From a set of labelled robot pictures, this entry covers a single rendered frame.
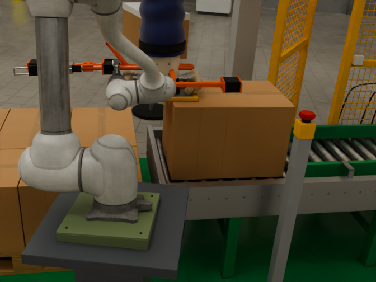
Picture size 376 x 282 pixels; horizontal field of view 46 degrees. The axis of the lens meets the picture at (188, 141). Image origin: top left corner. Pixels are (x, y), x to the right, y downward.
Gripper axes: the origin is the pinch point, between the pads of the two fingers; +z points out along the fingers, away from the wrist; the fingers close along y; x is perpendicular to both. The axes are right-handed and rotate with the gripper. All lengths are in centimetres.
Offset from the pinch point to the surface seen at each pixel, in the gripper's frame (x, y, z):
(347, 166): 117, 42, -29
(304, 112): 76, 2, -49
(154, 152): 20, 46, -1
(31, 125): -51, 53, 52
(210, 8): 219, 109, 725
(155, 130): 24, 48, 31
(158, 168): 20, 46, -18
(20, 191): -47, 55, -20
